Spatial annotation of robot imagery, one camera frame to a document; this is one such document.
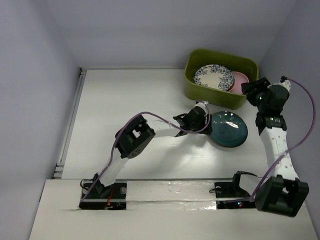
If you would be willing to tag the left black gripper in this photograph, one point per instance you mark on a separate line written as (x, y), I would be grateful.
(204, 120)

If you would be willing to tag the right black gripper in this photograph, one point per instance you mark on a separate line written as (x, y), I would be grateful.
(261, 84)

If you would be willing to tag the pink plate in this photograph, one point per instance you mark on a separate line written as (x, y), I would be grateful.
(239, 79)

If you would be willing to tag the blue floral white plate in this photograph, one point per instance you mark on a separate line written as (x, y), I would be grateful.
(215, 76)

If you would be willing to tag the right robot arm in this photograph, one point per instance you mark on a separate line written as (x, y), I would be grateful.
(279, 191)

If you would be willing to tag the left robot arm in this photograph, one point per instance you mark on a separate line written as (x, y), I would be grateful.
(137, 133)

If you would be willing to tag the green plastic bin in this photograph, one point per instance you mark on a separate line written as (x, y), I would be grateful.
(201, 57)

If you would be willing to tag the dark teal plate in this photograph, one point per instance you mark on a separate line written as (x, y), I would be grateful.
(228, 129)

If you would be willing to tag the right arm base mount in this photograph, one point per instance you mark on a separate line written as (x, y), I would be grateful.
(235, 194)

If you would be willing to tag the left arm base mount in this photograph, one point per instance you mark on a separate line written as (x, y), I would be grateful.
(112, 198)

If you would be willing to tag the aluminium side rail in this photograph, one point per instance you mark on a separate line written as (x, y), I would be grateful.
(59, 166)

